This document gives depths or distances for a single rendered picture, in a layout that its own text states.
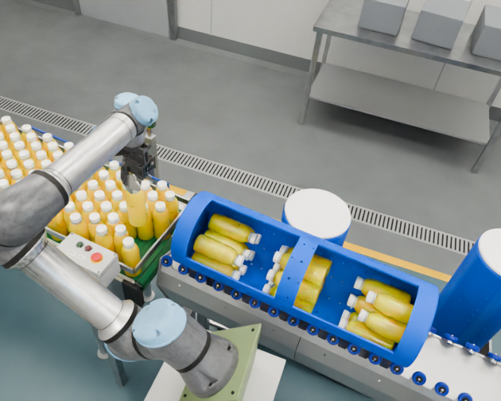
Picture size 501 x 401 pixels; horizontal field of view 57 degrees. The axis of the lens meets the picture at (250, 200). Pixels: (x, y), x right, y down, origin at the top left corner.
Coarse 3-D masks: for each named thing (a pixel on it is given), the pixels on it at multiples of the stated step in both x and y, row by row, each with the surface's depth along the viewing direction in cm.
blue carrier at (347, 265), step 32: (192, 224) 156; (256, 224) 175; (288, 224) 162; (256, 256) 178; (352, 256) 150; (256, 288) 169; (288, 288) 147; (352, 288) 168; (416, 288) 159; (320, 320) 147; (416, 320) 137; (384, 352) 143; (416, 352) 137
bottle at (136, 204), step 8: (128, 192) 154; (136, 192) 153; (128, 200) 155; (136, 200) 154; (144, 200) 157; (128, 208) 158; (136, 208) 157; (144, 208) 159; (128, 216) 163; (136, 216) 160; (144, 216) 162; (136, 224) 163; (144, 224) 165
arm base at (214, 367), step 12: (216, 336) 113; (204, 348) 106; (216, 348) 108; (228, 348) 113; (204, 360) 106; (216, 360) 107; (228, 360) 108; (180, 372) 107; (192, 372) 106; (204, 372) 106; (216, 372) 106; (228, 372) 107; (192, 384) 107; (204, 384) 107; (216, 384) 106; (204, 396) 108
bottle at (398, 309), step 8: (376, 296) 148; (384, 296) 147; (392, 296) 148; (376, 304) 147; (384, 304) 146; (392, 304) 145; (400, 304) 145; (408, 304) 146; (384, 312) 147; (392, 312) 145; (400, 312) 145; (408, 312) 144; (400, 320) 146; (408, 320) 144
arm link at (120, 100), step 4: (124, 92) 130; (128, 92) 130; (116, 96) 128; (120, 96) 128; (124, 96) 128; (128, 96) 128; (132, 96) 128; (136, 96) 128; (116, 100) 126; (120, 100) 127; (124, 100) 127; (128, 100) 127; (116, 104) 126; (120, 104) 126; (124, 104) 126; (116, 108) 127; (140, 132) 134
